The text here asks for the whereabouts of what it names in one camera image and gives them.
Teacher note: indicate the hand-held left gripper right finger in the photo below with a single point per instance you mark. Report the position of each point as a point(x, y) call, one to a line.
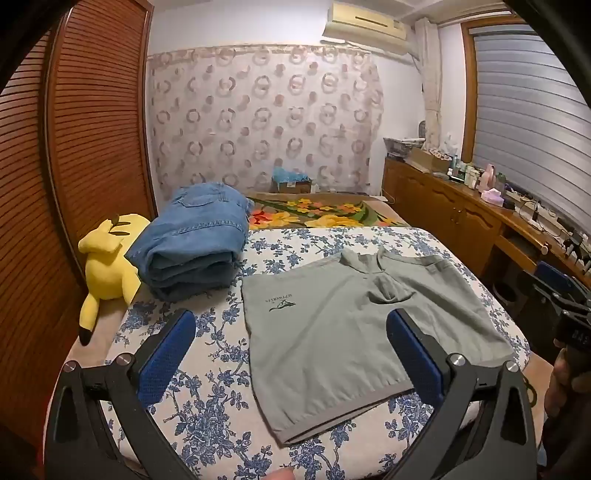
point(415, 360)

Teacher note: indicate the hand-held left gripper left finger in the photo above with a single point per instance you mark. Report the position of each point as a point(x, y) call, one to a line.
point(166, 360)

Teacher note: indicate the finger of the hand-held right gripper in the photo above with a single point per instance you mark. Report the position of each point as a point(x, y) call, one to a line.
point(554, 272)
point(563, 302)

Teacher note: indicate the grey-green polo shirt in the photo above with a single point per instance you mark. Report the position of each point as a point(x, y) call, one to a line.
point(332, 350)

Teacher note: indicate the person's right forearm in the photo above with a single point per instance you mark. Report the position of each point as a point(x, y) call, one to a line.
point(565, 447)

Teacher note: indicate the person's right hand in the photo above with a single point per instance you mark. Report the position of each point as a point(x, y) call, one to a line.
point(561, 392)

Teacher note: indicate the blue floral bedsheet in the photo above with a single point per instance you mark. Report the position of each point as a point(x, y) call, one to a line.
point(221, 415)

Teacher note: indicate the pink tissue pack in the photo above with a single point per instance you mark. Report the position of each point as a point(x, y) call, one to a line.
point(493, 197)

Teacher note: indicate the yellow plush toy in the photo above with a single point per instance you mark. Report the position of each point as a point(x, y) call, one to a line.
point(106, 272)

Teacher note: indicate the pink bottle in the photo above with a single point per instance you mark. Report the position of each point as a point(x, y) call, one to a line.
point(488, 177)

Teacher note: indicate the folded blue jeans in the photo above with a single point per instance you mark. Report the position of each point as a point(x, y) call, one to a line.
point(194, 235)

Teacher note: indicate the group of small bottles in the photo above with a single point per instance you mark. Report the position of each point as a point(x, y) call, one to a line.
point(466, 173)

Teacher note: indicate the wooden cabinet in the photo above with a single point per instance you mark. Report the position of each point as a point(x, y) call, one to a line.
point(438, 203)

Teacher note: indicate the grey window blind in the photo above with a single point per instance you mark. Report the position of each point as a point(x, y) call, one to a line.
point(531, 115)

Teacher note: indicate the open brown box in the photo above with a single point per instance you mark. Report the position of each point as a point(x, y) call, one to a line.
point(429, 161)

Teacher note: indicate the flower printed blanket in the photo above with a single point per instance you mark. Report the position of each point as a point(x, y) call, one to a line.
point(323, 212)

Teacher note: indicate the stack of papers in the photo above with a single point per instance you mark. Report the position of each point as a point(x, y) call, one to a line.
point(401, 147)

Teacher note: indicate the small cardboard box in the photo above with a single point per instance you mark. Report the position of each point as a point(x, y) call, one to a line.
point(293, 188)

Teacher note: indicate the tied lace curtain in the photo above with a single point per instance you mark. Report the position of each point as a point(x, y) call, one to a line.
point(431, 92)

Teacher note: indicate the blue plastic bag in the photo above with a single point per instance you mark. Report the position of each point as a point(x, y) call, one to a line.
point(288, 174)

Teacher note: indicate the wooden louvered wardrobe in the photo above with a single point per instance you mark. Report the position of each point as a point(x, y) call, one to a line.
point(92, 138)

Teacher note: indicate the cream air conditioner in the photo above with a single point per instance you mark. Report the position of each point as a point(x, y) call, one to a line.
point(364, 23)

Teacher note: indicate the wooden window frame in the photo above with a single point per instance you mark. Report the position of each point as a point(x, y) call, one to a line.
point(467, 92)

